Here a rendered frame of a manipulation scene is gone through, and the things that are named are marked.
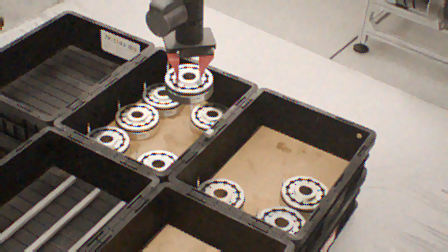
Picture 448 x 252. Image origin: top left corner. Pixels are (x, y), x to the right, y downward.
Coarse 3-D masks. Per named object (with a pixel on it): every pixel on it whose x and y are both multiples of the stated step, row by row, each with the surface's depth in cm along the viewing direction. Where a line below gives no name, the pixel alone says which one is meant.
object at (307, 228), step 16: (256, 96) 163; (240, 112) 158; (320, 112) 160; (224, 128) 153; (368, 128) 157; (208, 144) 149; (368, 144) 152; (192, 160) 145; (352, 160) 148; (176, 176) 141; (192, 192) 137; (336, 192) 140; (224, 208) 134; (320, 208) 136; (304, 224) 132; (304, 240) 131
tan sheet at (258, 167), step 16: (256, 144) 165; (272, 144) 166; (288, 144) 166; (304, 144) 167; (240, 160) 161; (256, 160) 161; (272, 160) 161; (288, 160) 162; (304, 160) 162; (320, 160) 162; (336, 160) 163; (224, 176) 156; (240, 176) 156; (256, 176) 157; (272, 176) 157; (288, 176) 157; (320, 176) 158; (336, 176) 158; (256, 192) 153; (272, 192) 153; (256, 208) 149
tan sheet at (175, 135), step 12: (168, 120) 171; (180, 120) 171; (168, 132) 167; (180, 132) 167; (192, 132) 167; (132, 144) 163; (144, 144) 163; (156, 144) 163; (168, 144) 163; (180, 144) 164; (132, 156) 159
